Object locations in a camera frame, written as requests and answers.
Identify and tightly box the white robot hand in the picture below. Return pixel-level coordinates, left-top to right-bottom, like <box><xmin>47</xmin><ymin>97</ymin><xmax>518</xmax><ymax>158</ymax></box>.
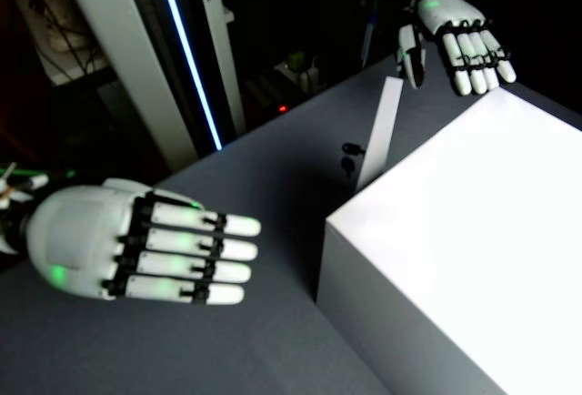
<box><xmin>25</xmin><ymin>177</ymin><xmax>263</xmax><ymax>308</ymax></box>
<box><xmin>397</xmin><ymin>0</ymin><xmax>518</xmax><ymax>96</ymax></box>

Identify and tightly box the white box lid flap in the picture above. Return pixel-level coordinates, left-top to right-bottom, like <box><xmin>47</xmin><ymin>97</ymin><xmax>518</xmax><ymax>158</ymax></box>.
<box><xmin>354</xmin><ymin>75</ymin><xmax>405</xmax><ymax>194</ymax></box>

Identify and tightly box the large white box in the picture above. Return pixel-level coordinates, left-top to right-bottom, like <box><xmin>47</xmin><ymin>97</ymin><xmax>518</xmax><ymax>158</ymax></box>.
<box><xmin>316</xmin><ymin>86</ymin><xmax>582</xmax><ymax>395</ymax></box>

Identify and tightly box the grey table cloth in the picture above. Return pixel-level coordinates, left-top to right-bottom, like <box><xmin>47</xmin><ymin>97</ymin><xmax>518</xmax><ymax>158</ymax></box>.
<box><xmin>0</xmin><ymin>51</ymin><xmax>582</xmax><ymax>395</ymax></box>

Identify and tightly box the white pillar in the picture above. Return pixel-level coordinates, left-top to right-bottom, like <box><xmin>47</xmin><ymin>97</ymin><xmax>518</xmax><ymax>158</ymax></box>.
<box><xmin>54</xmin><ymin>0</ymin><xmax>246</xmax><ymax>173</ymax></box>

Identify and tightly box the blue light strip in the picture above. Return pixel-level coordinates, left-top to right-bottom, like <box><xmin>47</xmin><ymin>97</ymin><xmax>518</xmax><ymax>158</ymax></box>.
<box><xmin>153</xmin><ymin>0</ymin><xmax>224</xmax><ymax>151</ymax></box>

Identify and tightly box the white device with cables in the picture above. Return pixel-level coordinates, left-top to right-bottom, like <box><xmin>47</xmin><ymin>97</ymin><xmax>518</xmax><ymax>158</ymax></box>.
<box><xmin>15</xmin><ymin>0</ymin><xmax>110</xmax><ymax>86</ymax></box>

